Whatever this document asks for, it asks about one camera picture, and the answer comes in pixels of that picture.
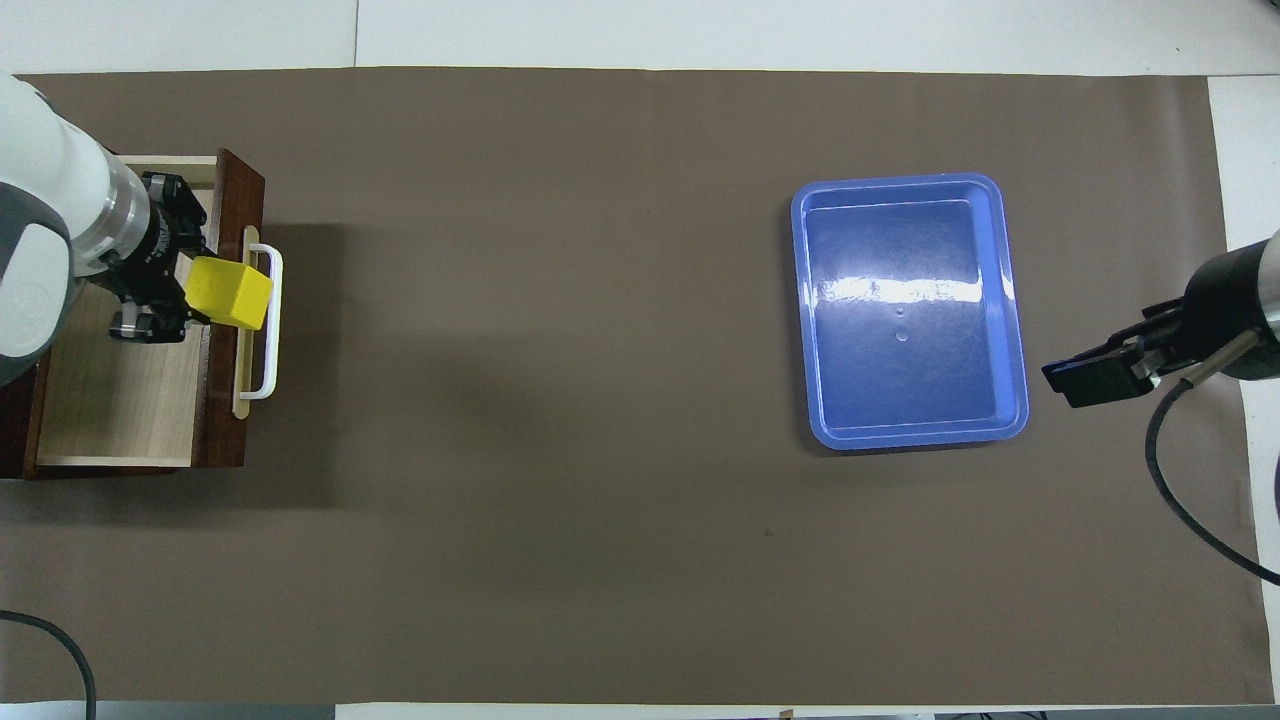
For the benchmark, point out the yellow cube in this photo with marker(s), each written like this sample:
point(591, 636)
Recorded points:
point(230, 293)

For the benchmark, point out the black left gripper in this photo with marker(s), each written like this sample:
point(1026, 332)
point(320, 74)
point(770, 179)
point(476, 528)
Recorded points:
point(150, 255)

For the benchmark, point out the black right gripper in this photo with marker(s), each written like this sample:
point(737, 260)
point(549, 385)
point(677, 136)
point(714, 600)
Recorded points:
point(1225, 300)

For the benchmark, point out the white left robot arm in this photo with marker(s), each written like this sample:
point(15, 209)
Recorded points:
point(40, 180)

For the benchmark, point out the blue plastic tray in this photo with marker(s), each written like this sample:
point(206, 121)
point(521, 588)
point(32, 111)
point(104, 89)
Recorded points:
point(910, 320)

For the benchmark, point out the dark wooden drawer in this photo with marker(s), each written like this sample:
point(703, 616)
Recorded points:
point(120, 400)

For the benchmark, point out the brown table mat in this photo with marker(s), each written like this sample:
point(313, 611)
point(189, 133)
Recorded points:
point(600, 400)

